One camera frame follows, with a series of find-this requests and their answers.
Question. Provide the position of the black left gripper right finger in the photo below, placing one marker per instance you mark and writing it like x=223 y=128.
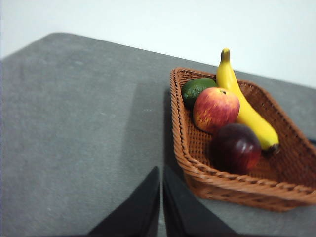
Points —
x=187 y=212

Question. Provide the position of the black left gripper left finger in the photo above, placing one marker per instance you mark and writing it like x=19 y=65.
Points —
x=138 y=212

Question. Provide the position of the dark red plum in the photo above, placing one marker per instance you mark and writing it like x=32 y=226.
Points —
x=234 y=150

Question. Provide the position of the brown wicker basket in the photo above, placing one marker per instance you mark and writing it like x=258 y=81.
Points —
x=284 y=177

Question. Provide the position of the red yellow apple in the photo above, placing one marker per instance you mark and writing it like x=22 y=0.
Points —
x=214 y=108

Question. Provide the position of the yellow banana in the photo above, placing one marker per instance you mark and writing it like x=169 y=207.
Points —
x=249 y=111

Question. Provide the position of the green avocado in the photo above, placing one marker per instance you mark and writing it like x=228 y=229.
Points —
x=193 y=90

